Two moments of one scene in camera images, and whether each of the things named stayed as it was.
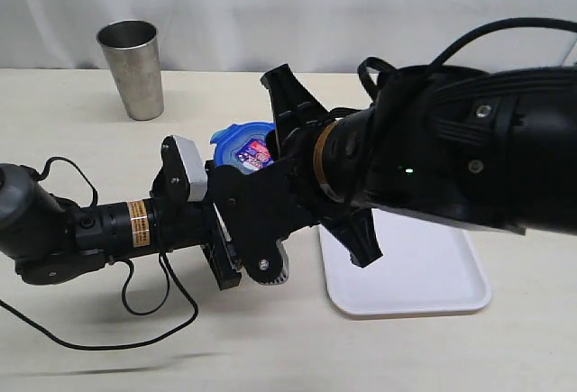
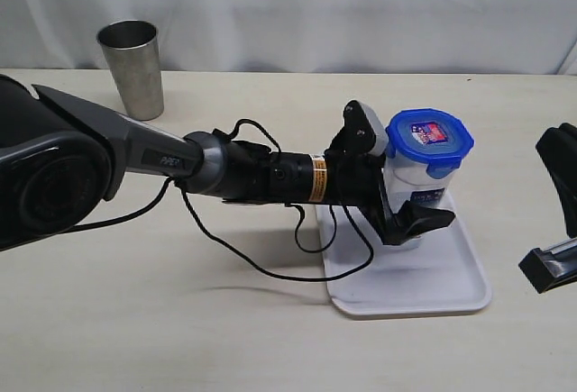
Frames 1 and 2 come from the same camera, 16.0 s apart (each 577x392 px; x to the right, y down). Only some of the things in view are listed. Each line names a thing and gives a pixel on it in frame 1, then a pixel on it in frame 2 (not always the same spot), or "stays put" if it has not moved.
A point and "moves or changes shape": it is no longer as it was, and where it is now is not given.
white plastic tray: x=426 y=268 stays put
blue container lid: x=243 y=147 moves or changes shape
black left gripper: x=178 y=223 to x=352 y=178
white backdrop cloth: x=287 y=14 stays put
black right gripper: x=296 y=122 to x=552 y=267
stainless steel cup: x=132 y=50 stays put
